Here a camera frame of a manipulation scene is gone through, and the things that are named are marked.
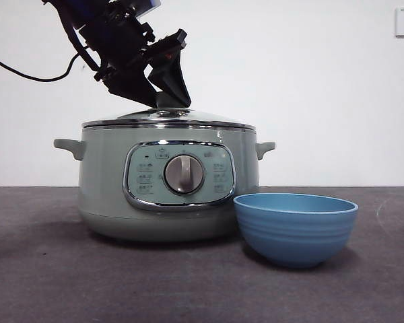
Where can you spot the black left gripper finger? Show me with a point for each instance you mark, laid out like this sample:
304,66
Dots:
173,80
131,85

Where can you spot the glass lid green knob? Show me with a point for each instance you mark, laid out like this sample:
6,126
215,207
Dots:
195,117

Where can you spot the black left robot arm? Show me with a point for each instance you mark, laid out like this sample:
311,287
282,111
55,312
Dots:
111,37

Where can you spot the pale green electric steamer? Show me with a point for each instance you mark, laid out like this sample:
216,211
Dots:
104,188

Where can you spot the blue ribbed bowl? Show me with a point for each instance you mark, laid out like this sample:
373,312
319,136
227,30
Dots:
296,232

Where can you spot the pale grey left wrist camera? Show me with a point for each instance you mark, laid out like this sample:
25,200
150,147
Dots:
149,7

